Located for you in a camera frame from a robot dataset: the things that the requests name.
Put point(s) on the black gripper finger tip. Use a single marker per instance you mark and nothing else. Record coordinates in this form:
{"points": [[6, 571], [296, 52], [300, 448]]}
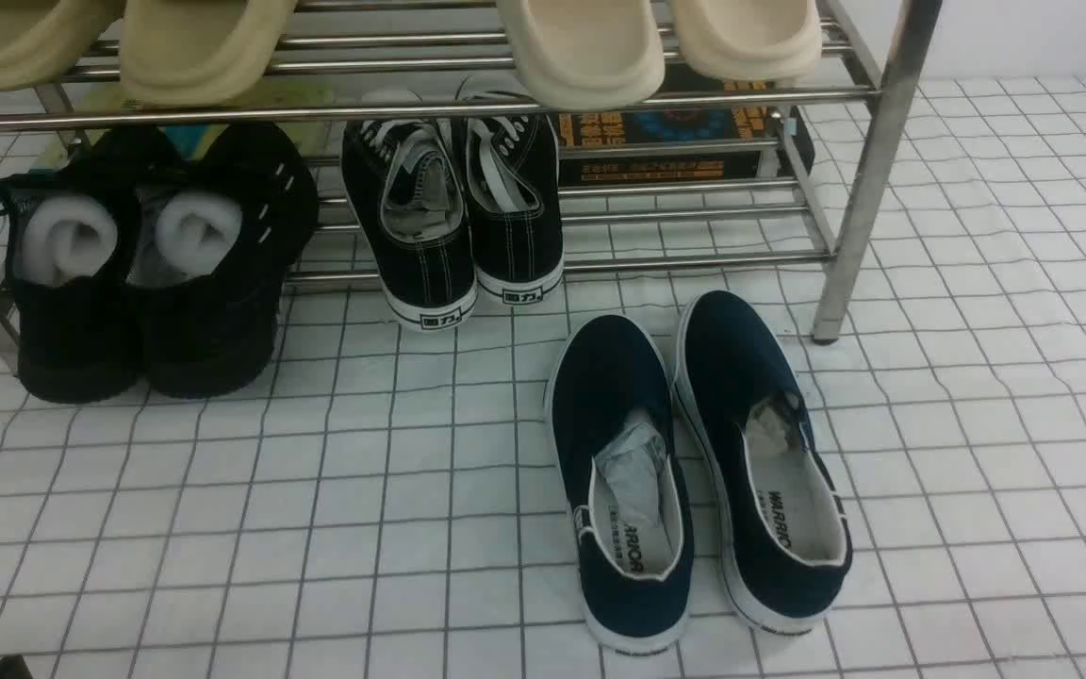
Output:
{"points": [[14, 666]]}

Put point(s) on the black knit sneaker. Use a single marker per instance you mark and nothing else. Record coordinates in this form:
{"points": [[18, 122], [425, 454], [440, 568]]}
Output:
{"points": [[71, 237], [217, 239]]}

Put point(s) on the navy slip-on shoe left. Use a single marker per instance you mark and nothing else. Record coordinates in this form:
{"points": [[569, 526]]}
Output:
{"points": [[611, 429]]}

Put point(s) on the navy slip-on shoe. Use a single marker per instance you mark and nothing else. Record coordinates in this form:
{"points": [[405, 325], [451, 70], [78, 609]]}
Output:
{"points": [[611, 429], [785, 546]]}

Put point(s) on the navy slip-on shoe right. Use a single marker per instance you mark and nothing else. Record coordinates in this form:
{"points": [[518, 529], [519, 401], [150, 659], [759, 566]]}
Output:
{"points": [[785, 546]]}

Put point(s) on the silver metal shoe rack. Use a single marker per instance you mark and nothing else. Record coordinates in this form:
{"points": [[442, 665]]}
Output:
{"points": [[887, 91]]}

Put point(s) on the yellow green blue box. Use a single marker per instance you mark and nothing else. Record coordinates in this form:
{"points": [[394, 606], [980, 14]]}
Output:
{"points": [[192, 141]]}

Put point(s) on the black canvas sneaker left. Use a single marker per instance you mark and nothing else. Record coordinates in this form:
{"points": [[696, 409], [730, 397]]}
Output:
{"points": [[404, 193]]}

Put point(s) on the black canvas sneaker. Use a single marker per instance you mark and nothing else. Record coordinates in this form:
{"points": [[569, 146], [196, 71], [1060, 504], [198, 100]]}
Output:
{"points": [[404, 193], [509, 164]]}

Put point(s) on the black canvas sneaker right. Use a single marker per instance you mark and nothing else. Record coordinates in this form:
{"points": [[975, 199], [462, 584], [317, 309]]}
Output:
{"points": [[509, 164]]}

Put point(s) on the black orange printed box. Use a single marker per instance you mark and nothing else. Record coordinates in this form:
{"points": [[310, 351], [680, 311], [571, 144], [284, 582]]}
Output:
{"points": [[601, 152]]}

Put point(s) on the beige foam slipper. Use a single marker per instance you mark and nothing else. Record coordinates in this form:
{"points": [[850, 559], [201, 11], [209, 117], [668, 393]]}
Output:
{"points": [[749, 41], [585, 55]]}

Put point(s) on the beige foam slipper far right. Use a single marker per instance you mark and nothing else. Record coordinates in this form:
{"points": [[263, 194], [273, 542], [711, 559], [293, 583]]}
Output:
{"points": [[749, 41]]}

